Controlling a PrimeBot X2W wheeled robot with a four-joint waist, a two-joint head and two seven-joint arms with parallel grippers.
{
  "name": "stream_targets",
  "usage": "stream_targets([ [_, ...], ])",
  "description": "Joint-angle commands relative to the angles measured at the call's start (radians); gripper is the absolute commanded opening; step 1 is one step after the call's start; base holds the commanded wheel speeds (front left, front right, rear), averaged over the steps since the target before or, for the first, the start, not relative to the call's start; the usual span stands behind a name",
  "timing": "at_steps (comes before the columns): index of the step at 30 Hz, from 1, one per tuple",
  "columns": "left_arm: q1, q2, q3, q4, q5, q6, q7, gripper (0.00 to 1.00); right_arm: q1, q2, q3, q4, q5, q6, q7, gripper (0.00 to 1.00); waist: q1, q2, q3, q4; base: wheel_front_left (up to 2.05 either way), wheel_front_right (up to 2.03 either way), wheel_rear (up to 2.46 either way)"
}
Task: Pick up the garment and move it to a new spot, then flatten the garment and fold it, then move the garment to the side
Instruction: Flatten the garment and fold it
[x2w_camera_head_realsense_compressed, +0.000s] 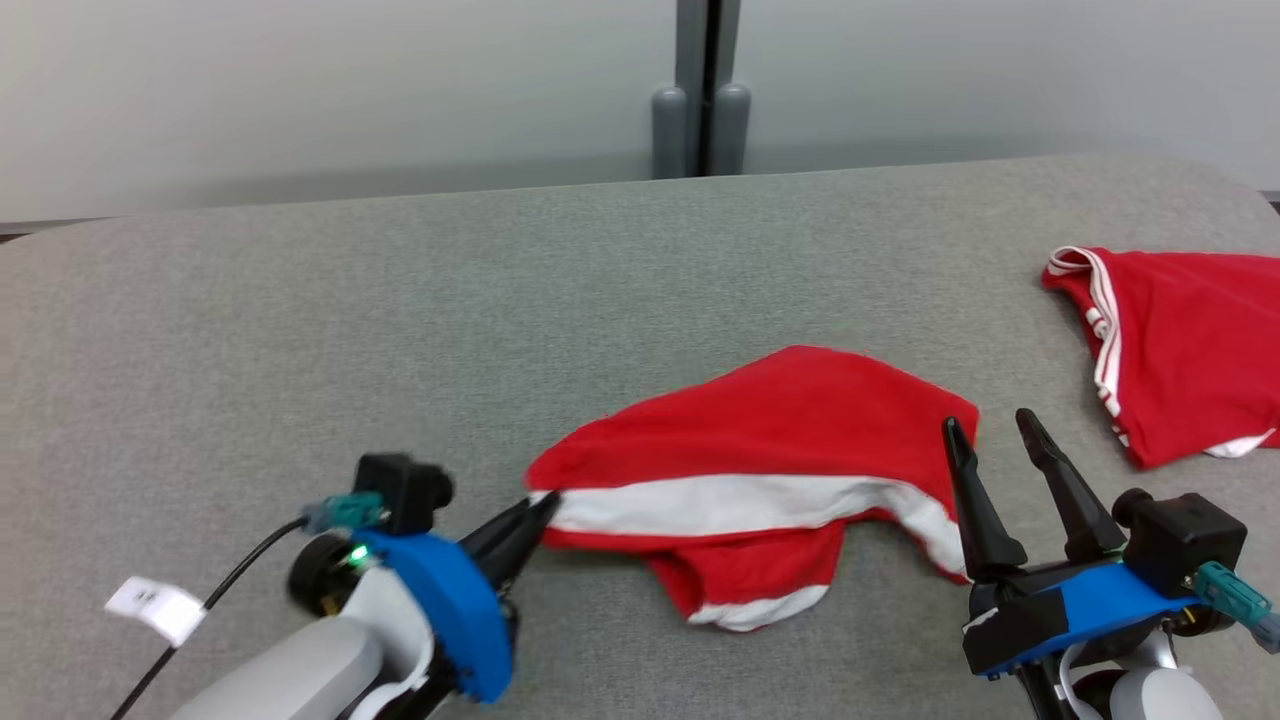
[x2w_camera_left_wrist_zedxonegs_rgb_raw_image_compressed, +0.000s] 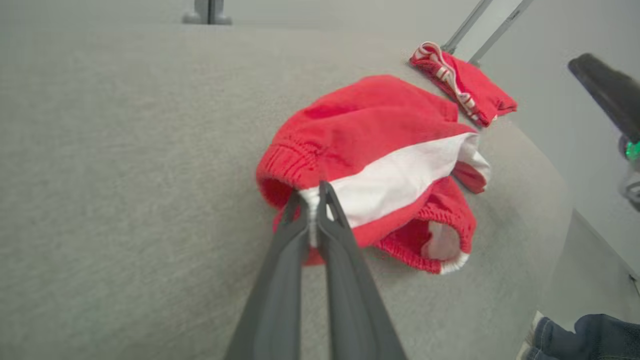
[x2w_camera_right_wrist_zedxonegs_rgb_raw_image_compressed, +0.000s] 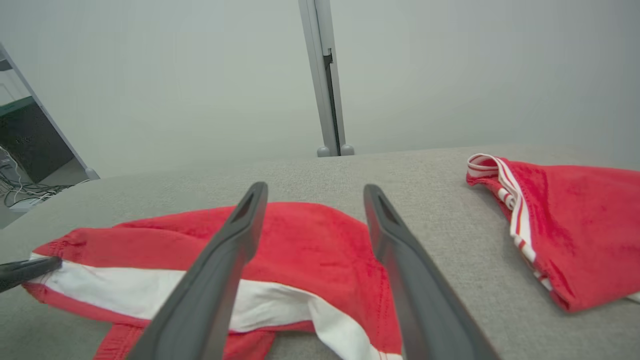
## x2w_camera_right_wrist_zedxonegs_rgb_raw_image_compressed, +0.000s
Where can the red shorts with white stripe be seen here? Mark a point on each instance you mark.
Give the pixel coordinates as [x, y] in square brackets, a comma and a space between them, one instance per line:
[310, 240]

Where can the grey glass partition frame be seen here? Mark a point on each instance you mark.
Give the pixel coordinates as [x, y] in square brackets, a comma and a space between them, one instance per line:
[91, 174]

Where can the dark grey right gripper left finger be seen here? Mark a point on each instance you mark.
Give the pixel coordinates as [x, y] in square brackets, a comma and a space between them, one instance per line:
[210, 290]

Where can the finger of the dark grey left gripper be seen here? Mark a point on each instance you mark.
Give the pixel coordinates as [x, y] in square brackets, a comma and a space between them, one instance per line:
[30, 270]

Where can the dark cabinet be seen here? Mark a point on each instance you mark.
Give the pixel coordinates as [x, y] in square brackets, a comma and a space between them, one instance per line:
[30, 140]

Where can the grey partition foot cap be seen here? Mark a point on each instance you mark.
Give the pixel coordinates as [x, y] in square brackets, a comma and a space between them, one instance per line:
[347, 150]
[323, 151]

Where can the grey metal partition post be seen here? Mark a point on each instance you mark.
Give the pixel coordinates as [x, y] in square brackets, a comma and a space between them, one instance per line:
[320, 75]

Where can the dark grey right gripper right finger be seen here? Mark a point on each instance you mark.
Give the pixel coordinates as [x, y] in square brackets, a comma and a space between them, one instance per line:
[425, 300]

